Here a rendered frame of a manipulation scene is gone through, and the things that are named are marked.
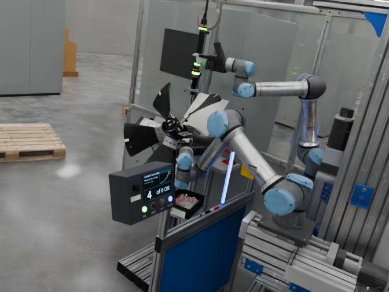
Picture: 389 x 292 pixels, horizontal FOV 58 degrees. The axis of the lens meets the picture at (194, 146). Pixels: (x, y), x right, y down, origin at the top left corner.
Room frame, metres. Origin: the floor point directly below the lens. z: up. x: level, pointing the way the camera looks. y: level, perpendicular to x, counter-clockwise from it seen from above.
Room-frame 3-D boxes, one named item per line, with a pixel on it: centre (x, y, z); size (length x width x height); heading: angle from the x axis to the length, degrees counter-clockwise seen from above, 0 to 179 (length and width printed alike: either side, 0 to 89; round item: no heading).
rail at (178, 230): (1.79, -0.17, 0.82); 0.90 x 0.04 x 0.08; 145
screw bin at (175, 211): (1.83, 0.00, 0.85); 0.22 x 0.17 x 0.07; 159
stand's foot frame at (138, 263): (2.32, 0.06, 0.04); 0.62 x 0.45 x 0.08; 145
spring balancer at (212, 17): (2.80, 0.06, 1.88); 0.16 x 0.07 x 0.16; 90
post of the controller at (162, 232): (1.44, 0.08, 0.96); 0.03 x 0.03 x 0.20; 55
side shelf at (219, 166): (2.60, -0.16, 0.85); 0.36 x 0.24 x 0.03; 55
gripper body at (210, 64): (2.03, -0.05, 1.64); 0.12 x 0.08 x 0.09; 64
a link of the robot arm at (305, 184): (1.45, -0.48, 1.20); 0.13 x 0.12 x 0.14; 143
